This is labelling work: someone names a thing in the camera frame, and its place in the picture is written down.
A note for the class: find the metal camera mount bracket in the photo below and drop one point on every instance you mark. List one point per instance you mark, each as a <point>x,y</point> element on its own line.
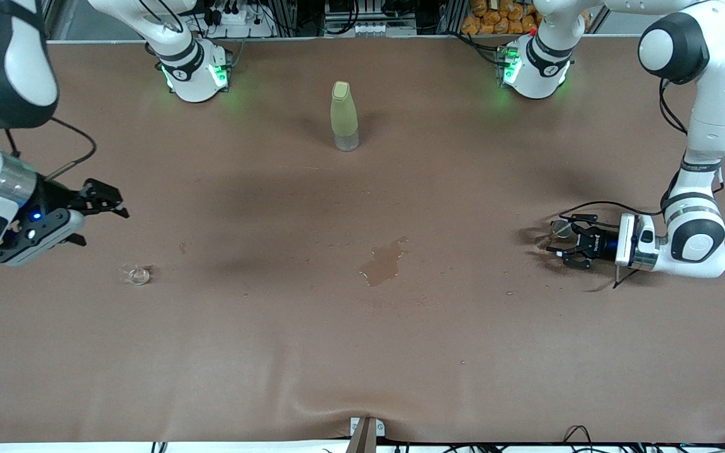
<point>365,434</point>

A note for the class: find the yellow-green bottle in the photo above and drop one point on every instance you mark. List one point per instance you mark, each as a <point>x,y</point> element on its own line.
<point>344,116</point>

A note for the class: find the brown table mat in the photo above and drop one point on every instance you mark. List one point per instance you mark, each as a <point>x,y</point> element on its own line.
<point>362,352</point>

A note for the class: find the white power strip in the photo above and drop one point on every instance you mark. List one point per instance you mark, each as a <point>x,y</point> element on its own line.
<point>230,19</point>

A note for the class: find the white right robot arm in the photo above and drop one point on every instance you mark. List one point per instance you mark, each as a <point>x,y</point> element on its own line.
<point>189,78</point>

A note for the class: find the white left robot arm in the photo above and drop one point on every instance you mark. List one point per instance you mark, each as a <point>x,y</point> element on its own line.
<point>721,94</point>

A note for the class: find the orange snack bag pile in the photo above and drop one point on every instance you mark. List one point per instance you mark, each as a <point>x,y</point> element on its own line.
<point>494,22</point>

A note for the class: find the clear glass shaker cup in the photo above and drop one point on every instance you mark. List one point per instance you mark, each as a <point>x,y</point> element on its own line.
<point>138,275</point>

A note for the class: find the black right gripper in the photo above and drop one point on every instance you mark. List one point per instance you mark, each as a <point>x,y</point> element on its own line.
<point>56,197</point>

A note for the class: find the brown liquid puddle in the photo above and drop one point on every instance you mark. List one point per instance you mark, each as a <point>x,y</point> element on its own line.
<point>382,264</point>

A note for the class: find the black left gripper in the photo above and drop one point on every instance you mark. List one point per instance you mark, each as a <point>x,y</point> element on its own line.
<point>596,243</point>

